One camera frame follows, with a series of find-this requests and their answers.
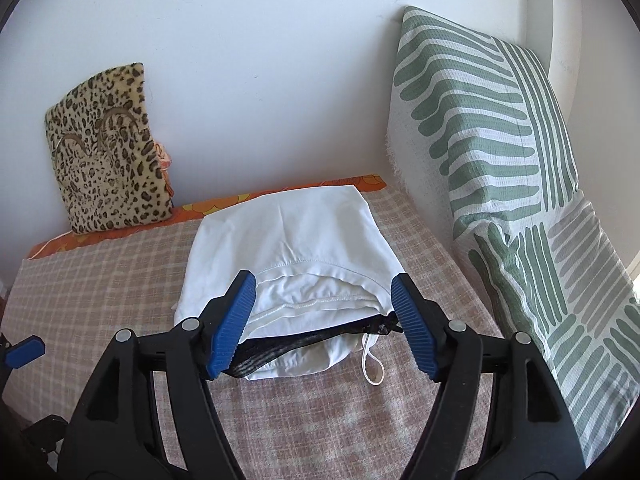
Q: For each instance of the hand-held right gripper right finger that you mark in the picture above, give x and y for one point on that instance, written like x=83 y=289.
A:
x=415 y=330

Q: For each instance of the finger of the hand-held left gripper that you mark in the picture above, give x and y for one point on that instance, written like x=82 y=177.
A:
x=25 y=352

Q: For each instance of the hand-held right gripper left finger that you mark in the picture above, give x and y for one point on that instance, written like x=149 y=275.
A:
x=232 y=330

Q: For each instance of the white t-shirt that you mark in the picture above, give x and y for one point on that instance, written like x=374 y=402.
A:
x=290 y=230

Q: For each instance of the black folded garment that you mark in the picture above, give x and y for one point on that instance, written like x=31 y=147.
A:
x=280 y=345

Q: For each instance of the pink plaid blanket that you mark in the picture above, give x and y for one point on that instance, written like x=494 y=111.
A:
x=125 y=280

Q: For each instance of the leopard print cushion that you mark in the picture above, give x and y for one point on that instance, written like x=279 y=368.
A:
x=110 y=160

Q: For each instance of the green patterned white pillow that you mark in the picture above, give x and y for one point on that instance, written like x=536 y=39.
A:
x=480 y=110

